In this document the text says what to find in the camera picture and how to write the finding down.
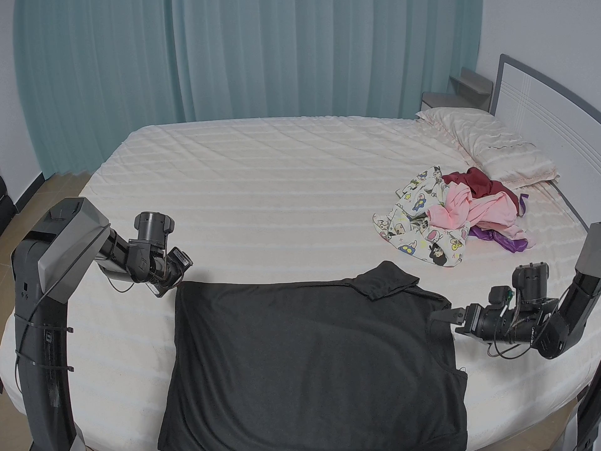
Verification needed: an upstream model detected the black T-shirt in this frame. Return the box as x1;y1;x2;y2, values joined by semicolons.
157;260;470;451

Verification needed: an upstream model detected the white printed garment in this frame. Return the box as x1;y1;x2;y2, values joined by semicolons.
372;164;470;269

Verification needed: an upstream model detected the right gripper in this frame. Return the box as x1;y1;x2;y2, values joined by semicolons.
429;303;518;345

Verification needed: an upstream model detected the black cable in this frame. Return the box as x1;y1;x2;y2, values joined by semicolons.
486;336;532;360

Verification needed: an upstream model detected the blue-green curtain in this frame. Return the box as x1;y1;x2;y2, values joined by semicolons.
14;0;175;182
171;0;484;123

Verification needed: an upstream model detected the bed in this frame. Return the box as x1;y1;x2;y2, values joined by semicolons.
0;54;601;451

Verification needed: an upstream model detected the grey bedside table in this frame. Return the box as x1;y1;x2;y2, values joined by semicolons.
420;67;494;114

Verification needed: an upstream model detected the cream pillow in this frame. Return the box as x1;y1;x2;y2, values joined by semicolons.
415;106;560;189

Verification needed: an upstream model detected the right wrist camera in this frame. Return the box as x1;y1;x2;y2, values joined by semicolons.
488;286;513;310

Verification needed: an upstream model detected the pink garment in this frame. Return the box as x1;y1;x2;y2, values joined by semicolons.
426;184;536;249

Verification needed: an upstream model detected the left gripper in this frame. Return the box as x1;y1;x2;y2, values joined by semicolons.
148;246;194;298

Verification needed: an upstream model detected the dark red garment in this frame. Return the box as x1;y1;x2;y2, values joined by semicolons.
441;167;522;217

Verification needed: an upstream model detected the purple garment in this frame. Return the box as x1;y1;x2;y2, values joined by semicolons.
470;193;531;255

